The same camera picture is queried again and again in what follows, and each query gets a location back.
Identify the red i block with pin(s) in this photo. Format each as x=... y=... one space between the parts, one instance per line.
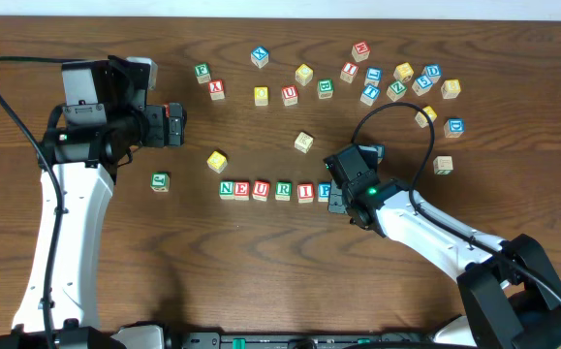
x=305 y=193
x=349 y=72

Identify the green F wooden block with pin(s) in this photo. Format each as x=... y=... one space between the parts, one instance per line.
x=202 y=73

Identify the blue 5 wooden block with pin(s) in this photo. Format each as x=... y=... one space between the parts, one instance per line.
x=421 y=85

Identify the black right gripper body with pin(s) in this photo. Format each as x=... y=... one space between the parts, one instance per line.
x=337 y=195

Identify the red u block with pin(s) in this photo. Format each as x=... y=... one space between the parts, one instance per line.
x=289 y=95
x=260 y=190

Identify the green R wooden block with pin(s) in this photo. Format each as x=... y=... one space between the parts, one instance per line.
x=283 y=191

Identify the blue X wooden block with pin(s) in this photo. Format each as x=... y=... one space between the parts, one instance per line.
x=259 y=57

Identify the blue P wooden block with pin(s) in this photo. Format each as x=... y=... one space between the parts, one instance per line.
x=323 y=192

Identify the yellow 8 wooden block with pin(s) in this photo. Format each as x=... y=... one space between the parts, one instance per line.
x=450 y=89

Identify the yellow block centre top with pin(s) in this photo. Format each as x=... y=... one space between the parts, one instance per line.
x=304 y=74

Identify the green N wooden block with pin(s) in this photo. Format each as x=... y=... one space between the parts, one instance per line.
x=226 y=190

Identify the yellow block lower left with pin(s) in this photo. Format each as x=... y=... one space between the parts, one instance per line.
x=217 y=161

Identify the blue 2 wooden block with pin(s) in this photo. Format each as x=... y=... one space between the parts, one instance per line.
x=380 y=152

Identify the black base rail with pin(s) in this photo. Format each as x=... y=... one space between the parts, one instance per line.
x=209 y=340

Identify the yellow picture wooden block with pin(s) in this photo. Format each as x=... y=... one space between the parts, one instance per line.
x=426 y=113

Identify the yellow monkey picture block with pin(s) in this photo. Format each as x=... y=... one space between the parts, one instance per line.
x=403 y=72

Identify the blue T wooden block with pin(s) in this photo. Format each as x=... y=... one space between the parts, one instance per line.
x=369 y=94

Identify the yellow O top block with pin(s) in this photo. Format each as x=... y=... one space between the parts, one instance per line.
x=261 y=96

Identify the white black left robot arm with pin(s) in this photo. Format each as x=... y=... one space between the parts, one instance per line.
x=59 y=307

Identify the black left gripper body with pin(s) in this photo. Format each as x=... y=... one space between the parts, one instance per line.
x=174 y=124

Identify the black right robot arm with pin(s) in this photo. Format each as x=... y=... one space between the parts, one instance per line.
x=510 y=290

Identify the blue d block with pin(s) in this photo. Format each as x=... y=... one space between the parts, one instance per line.
x=454 y=128
x=433 y=72

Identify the blue L wooden block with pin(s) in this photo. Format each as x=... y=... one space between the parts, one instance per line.
x=373 y=76

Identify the green Z wooden block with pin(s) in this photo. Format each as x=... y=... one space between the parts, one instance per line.
x=396 y=90

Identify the blue D block near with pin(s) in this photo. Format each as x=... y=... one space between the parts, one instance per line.
x=454 y=128

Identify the green B wooden block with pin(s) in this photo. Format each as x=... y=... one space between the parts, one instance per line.
x=325 y=88

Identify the yellow O side block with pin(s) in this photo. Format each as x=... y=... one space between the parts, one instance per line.
x=303 y=142

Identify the green J wooden block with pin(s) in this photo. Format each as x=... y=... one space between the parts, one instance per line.
x=160 y=182

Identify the red E wooden block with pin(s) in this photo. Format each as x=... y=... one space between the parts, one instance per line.
x=242 y=190

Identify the red Y wooden block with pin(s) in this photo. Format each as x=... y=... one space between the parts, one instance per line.
x=216 y=89

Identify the green 7 wooden block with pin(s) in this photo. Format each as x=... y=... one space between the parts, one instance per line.
x=443 y=165

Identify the blue D block far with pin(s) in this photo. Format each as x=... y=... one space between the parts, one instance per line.
x=433 y=72

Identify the red block far top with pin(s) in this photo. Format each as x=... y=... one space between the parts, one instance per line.
x=361 y=51

